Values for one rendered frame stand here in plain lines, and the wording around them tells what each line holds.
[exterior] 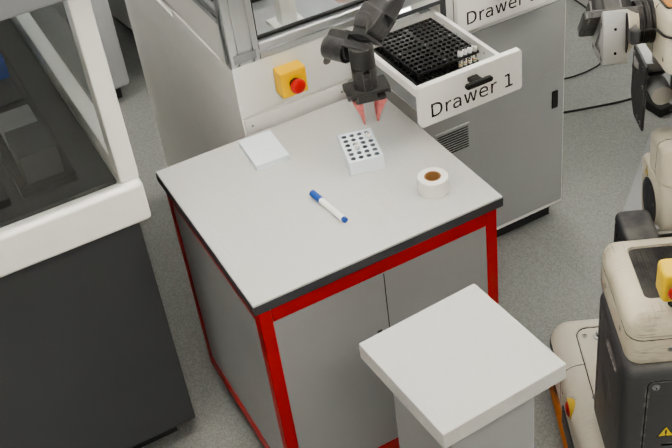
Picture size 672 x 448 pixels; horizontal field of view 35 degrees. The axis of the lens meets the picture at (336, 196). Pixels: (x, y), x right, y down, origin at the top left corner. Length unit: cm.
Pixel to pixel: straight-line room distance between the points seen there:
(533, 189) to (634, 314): 139
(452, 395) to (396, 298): 49
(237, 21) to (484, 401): 111
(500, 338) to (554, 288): 123
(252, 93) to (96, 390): 84
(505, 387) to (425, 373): 15
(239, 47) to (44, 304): 76
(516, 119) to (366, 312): 103
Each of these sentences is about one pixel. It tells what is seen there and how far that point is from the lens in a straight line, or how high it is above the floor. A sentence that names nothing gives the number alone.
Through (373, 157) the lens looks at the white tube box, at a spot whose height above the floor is 80.
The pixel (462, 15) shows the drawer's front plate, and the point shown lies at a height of 87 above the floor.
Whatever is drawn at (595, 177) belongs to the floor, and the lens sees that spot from 370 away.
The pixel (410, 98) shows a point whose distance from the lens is 254.
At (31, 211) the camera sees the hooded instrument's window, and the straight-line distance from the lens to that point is 230.
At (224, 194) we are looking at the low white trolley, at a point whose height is 76.
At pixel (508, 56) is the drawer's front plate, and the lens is 256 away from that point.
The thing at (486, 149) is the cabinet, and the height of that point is 39.
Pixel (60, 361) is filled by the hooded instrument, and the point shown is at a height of 45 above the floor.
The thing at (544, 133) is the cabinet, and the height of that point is 36.
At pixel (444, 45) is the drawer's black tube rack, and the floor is 87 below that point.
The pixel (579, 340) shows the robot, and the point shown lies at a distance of 272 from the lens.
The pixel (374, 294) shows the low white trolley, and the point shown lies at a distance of 234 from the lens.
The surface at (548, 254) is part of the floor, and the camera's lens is 338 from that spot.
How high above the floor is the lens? 222
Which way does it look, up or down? 37 degrees down
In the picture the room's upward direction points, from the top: 8 degrees counter-clockwise
